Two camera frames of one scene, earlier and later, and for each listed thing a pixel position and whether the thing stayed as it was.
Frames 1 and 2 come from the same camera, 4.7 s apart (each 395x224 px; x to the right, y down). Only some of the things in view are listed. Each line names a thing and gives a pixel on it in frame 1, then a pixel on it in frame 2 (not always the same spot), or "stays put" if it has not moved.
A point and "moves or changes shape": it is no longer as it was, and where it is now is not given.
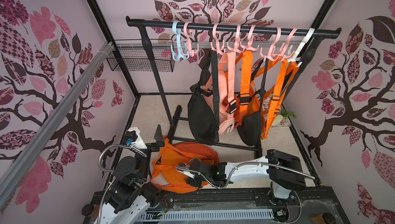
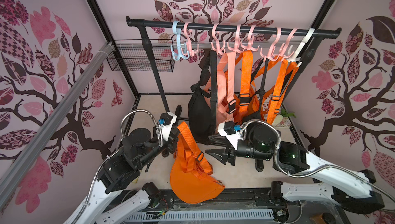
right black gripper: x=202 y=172 → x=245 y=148
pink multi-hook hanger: x=249 y=47 stays put
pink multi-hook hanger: x=219 y=51 stays put
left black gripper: x=160 y=140 → x=172 y=140
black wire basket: x=131 y=54 stays put
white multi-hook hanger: x=294 y=56 stays put
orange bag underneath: x=165 y=175 moves or changes shape
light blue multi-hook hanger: x=180 y=54 stays put
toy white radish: x=279 y=118 stays put
